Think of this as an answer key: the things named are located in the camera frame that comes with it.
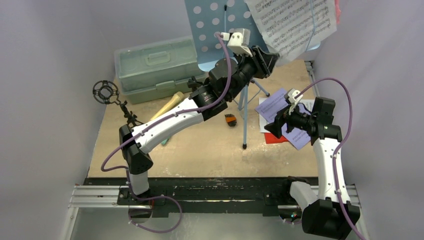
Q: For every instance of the orange black hex key set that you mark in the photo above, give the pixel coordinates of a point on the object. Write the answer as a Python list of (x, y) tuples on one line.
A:
[(231, 120)]

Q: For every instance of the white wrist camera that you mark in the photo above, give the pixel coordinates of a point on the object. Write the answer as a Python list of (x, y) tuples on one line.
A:
[(293, 97), (238, 41)]

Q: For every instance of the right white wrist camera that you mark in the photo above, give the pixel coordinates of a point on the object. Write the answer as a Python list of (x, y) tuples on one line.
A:
[(293, 97)]

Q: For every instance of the black tripod microphone stand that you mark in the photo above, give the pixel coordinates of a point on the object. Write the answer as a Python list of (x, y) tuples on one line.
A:
[(107, 92)]

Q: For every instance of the black round-base microphone stand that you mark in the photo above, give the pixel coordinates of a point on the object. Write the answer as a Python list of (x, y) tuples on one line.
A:
[(196, 85)]

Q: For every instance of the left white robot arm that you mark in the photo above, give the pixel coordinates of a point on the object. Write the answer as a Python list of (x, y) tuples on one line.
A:
[(224, 82)]

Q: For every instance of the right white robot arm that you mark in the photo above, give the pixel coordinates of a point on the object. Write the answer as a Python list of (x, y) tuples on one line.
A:
[(329, 212)]

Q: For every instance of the white sheet music page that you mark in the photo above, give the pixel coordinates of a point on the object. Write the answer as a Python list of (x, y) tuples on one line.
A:
[(293, 27), (305, 105)]

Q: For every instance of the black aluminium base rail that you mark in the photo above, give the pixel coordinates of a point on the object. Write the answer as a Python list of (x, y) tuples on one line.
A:
[(267, 196)]

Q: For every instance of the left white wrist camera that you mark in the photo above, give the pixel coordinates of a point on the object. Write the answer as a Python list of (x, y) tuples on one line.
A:
[(238, 41)]

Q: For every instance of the grey-green plastic toolbox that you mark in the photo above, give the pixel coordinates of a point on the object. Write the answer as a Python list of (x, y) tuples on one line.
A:
[(157, 70)]

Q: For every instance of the red sheet music page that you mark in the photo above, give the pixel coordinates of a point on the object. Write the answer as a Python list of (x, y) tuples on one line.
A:
[(271, 139)]

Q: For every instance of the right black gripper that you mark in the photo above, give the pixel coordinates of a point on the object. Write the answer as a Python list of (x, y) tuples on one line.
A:
[(280, 120)]

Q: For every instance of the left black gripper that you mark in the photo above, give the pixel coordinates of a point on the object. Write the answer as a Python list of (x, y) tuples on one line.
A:
[(265, 64)]

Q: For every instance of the cream yellow microphone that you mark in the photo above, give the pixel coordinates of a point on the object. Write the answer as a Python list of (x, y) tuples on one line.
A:
[(174, 101)]

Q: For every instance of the lavender sheet music page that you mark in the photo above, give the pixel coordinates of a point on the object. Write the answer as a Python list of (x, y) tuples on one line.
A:
[(268, 108)]

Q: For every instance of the mint green microphone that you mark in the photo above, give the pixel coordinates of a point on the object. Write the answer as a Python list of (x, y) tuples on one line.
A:
[(164, 142)]

